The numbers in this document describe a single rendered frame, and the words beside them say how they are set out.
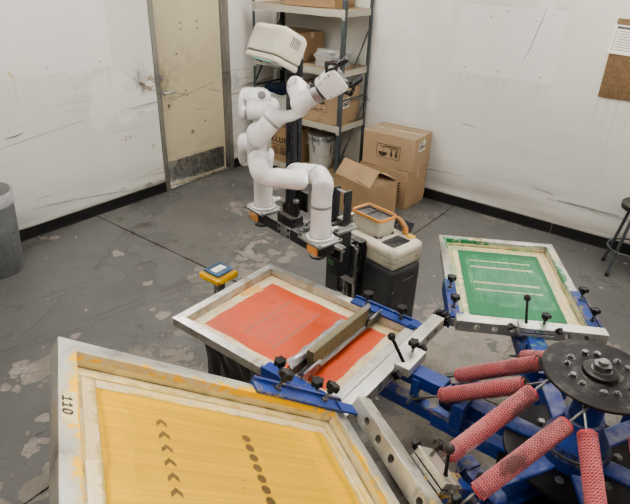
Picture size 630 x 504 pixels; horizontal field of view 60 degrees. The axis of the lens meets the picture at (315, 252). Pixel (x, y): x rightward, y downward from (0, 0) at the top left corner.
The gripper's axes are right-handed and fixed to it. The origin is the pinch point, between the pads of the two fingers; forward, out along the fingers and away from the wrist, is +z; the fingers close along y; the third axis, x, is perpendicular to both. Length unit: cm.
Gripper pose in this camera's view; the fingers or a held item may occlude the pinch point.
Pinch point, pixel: (353, 69)
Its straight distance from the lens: 214.3
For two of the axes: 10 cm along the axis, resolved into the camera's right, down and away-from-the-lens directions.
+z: 7.8, -3.7, -5.0
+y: 6.2, 5.6, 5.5
